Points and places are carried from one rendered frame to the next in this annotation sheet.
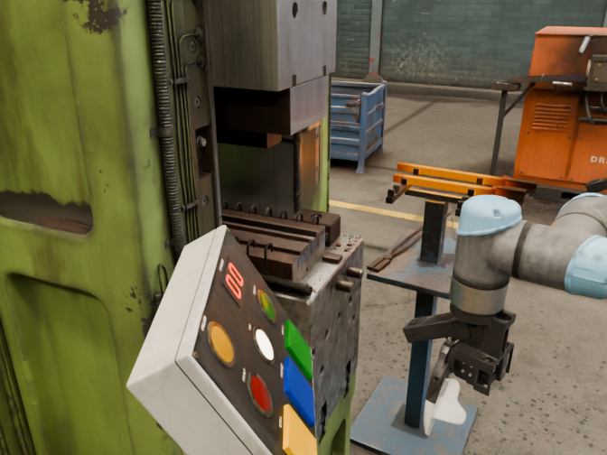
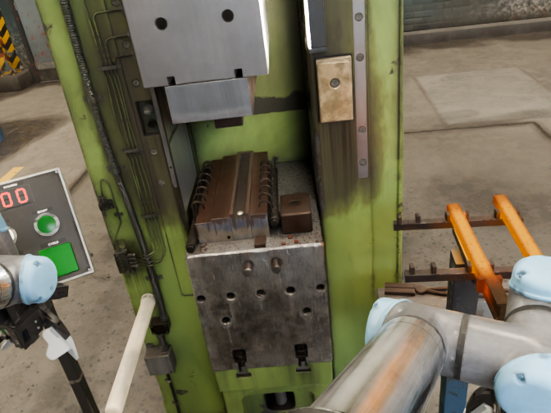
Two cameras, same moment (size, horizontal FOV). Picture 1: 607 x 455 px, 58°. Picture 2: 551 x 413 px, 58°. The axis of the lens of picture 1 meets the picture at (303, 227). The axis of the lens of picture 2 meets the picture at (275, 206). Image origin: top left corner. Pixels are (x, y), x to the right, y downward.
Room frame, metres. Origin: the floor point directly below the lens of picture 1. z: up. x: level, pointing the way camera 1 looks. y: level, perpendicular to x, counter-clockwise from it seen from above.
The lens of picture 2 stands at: (0.87, -1.17, 1.68)
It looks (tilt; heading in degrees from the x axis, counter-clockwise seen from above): 30 degrees down; 69
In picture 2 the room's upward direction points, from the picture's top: 7 degrees counter-clockwise
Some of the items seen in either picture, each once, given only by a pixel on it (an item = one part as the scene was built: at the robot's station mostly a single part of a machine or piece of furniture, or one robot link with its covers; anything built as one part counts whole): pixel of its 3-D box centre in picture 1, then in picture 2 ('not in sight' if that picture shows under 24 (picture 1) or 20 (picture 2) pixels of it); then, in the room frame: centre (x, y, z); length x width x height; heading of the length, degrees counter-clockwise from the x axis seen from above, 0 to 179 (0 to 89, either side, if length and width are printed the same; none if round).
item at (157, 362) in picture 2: not in sight; (161, 359); (0.89, 0.24, 0.36); 0.09 x 0.07 x 0.12; 156
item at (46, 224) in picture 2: (266, 306); (47, 224); (0.72, 0.06, 1.09); 0.05 x 0.03 x 0.04; 156
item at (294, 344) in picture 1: (296, 350); (59, 260); (0.72, 0.01, 1.01); 0.07 x 0.05 x 0.07; 1
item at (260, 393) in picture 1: (259, 394); not in sight; (0.52, 0.05, 1.09); 0.05 x 0.03 x 0.04; 156
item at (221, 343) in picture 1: (221, 344); not in sight; (0.52, 0.10, 1.16); 0.05 x 0.03 x 0.04; 156
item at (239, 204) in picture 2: (238, 223); (243, 180); (1.28, 0.17, 0.99); 0.42 x 0.05 x 0.01; 66
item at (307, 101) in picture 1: (225, 96); (217, 77); (1.25, 0.18, 1.32); 0.42 x 0.20 x 0.10; 66
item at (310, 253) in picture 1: (233, 239); (236, 191); (1.25, 0.18, 0.96); 0.42 x 0.20 x 0.09; 66
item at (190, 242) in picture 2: (232, 273); (198, 212); (1.12, 0.17, 0.93); 0.40 x 0.03 x 0.03; 66
